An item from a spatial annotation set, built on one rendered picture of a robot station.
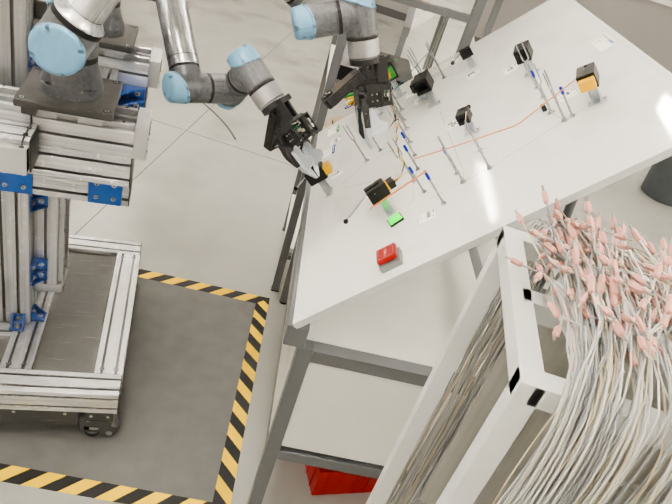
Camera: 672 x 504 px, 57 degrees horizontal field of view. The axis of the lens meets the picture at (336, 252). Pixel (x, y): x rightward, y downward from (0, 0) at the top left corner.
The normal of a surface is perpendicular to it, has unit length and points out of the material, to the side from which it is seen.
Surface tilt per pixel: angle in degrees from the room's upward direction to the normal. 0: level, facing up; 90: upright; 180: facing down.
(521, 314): 0
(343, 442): 90
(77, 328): 0
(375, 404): 90
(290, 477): 0
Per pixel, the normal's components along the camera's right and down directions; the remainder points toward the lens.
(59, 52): 0.04, 0.67
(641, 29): -0.18, 0.51
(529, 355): 0.26, -0.80
